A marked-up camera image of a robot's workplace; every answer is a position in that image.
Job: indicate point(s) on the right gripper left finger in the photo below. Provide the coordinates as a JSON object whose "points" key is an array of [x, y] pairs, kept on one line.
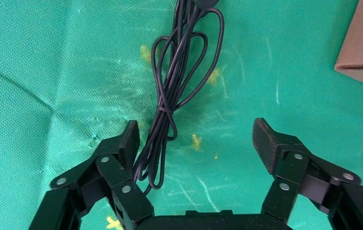
{"points": [[111, 168]]}

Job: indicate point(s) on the green table cloth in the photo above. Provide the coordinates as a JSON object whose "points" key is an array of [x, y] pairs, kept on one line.
{"points": [[42, 63]]}

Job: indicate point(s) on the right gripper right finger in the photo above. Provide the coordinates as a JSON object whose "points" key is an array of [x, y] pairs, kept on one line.
{"points": [[283, 152]]}

